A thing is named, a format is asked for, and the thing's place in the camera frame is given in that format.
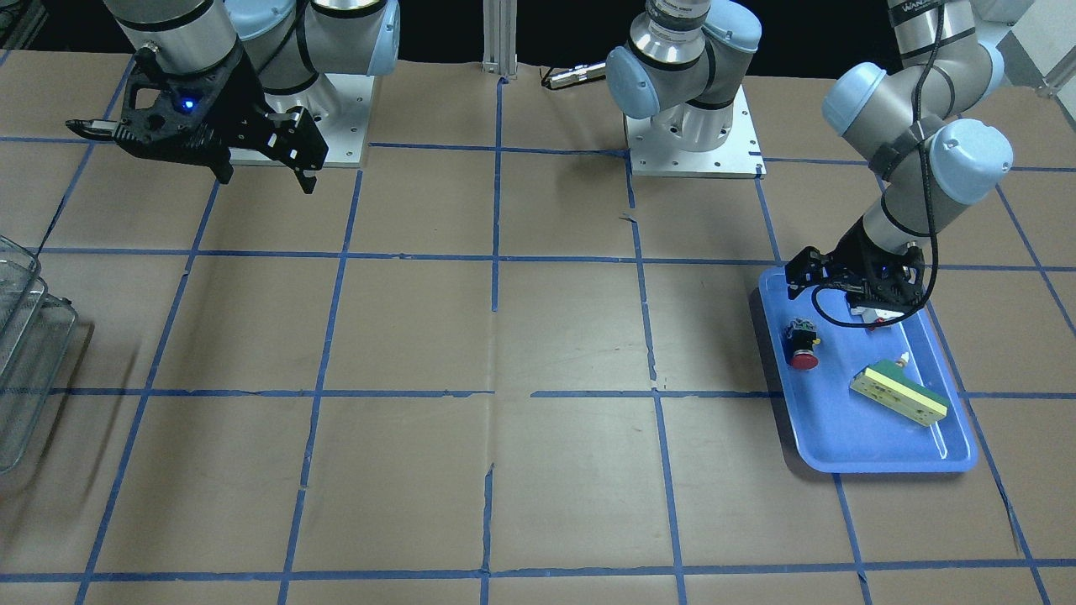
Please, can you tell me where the green yellow terminal block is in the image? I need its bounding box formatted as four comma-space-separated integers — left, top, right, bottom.
850, 360, 950, 428

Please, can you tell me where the red emergency stop button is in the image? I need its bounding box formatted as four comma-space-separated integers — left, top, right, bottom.
783, 316, 821, 371

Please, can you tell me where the blue plastic tray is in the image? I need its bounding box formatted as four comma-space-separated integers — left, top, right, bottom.
758, 267, 978, 472

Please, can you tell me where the wire mesh shelf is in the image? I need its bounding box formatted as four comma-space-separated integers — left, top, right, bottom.
1, 238, 77, 486

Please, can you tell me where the aluminium frame post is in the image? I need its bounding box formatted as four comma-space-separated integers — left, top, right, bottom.
482, 0, 518, 81

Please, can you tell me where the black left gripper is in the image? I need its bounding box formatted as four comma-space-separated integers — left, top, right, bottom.
785, 221, 926, 330

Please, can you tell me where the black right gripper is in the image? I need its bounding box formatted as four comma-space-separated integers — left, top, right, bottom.
66, 42, 328, 195

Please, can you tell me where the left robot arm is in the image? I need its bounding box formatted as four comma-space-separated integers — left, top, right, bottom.
606, 1, 1014, 327

